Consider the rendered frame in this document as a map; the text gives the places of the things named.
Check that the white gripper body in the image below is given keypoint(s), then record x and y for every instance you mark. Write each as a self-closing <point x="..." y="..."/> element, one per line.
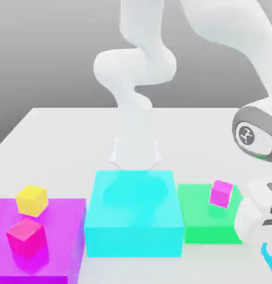
<point x="248" y="224"/>

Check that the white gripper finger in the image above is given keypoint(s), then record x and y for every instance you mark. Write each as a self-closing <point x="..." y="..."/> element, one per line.
<point x="271" y="248"/>

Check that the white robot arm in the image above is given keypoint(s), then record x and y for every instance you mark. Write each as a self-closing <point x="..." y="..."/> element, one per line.
<point x="135" y="66"/>

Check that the small magenta cube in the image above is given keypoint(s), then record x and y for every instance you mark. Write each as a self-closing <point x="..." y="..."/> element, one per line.
<point x="221" y="195"/>

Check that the small yellow cube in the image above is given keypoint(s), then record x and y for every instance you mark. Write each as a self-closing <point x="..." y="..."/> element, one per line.
<point x="31" y="200"/>

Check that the small pink cube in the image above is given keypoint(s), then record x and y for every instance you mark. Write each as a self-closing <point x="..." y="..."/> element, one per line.
<point x="25" y="239"/>

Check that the large green box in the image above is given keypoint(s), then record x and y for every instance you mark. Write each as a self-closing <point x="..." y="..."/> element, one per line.
<point x="200" y="221"/>

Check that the large cyan box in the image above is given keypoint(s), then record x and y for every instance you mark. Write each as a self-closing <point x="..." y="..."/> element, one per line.
<point x="133" y="221"/>

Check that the large purple box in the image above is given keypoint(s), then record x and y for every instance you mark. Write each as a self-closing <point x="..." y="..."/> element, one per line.
<point x="60" y="239"/>

